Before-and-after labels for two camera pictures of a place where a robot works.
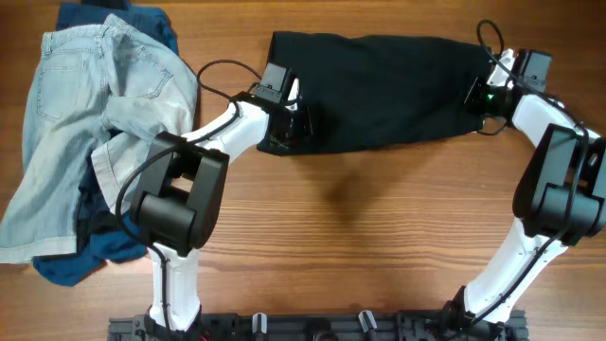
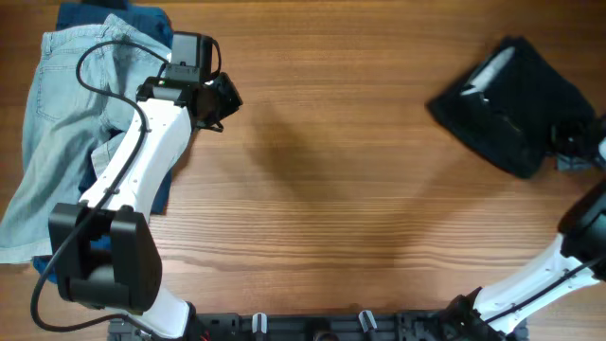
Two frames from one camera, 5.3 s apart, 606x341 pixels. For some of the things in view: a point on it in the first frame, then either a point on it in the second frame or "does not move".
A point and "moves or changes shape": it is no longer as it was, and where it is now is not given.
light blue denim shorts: x=114 y=78 does not move
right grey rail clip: x=366 y=320 does not move
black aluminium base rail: x=383 y=326 does not move
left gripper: x=297 y=123 -> x=226 y=100
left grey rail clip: x=259 y=323 does not move
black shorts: x=374 y=91 moves or changes shape
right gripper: x=474 y=98 -> x=566 y=142
